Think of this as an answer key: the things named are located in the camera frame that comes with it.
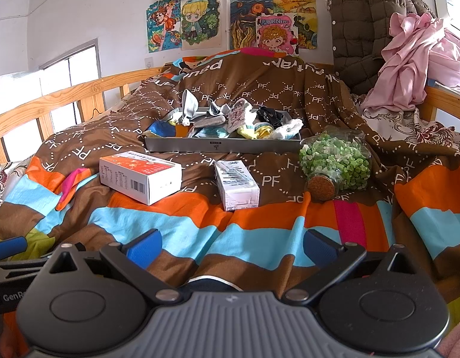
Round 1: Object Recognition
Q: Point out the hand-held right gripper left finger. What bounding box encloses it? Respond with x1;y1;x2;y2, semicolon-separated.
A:
45;229;181;304

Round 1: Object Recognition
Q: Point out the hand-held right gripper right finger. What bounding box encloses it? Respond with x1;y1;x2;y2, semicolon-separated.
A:
284;229;421;304

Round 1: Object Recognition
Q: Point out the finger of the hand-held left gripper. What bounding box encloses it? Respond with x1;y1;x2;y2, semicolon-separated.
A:
0;236;48;272

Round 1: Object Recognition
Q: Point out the plain white sock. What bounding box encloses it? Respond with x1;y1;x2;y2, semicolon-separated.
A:
272;118;303;140

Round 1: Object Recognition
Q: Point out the grey metal tray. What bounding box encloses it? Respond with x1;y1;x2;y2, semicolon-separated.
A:
144;106;303;154

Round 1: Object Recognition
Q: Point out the yellow striped sock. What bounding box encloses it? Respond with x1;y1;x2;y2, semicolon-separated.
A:
237;125;275;139

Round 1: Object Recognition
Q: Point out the light blue sock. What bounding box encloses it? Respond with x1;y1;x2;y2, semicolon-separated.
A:
189;127;230;138

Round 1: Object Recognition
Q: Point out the black sock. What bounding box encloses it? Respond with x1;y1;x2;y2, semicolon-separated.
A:
257;106;286;125

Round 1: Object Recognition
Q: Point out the plain grey sock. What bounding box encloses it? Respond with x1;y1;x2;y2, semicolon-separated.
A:
194;115;227;127

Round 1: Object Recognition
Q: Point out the grey sock with white knot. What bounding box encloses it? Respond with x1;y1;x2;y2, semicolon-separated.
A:
181;90;201;126

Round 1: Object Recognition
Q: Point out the pink white patterned sock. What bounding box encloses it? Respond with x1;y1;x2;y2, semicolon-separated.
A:
227;99;256;133

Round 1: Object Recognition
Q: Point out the grey and white sock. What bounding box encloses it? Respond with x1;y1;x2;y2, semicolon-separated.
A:
207;101;234;117

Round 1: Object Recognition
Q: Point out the orange and white carton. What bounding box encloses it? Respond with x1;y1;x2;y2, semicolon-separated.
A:
99;150;183;206

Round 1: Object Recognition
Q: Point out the bag of green peas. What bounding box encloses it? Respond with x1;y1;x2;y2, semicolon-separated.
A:
299;129;373;200

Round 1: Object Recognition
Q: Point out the small white carton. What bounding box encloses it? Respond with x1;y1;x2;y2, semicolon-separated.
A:
214;159;260;212

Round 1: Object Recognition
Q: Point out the brown printed blanket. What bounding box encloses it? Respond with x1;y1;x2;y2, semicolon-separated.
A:
0;48;460;358

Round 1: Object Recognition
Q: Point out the window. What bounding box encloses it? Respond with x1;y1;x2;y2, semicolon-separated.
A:
0;39;102;161

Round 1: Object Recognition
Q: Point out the pink cloth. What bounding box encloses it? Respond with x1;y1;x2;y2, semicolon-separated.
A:
362;12;460;112

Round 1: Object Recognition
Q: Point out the brown quilted jacket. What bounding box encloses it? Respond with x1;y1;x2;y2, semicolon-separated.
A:
327;0;439;94

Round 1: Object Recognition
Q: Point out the dark fish and seaweed poster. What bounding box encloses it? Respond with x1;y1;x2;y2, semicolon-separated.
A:
229;0;275;50

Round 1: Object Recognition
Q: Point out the white air conditioner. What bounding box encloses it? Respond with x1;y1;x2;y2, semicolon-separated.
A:
433;0;460;38

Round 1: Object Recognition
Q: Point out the pink figure wall poster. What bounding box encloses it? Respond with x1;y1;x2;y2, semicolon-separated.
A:
255;16;299;55

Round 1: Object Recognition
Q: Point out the swimming red-haired figure wall poster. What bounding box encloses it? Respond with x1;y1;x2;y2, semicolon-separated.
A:
146;0;182;53

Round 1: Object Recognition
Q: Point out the blond figure wall poster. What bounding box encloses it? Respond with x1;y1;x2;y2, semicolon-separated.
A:
179;0;228;51

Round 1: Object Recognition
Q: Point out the yellow landscape wall poster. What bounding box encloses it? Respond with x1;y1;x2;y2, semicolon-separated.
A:
272;0;318;51

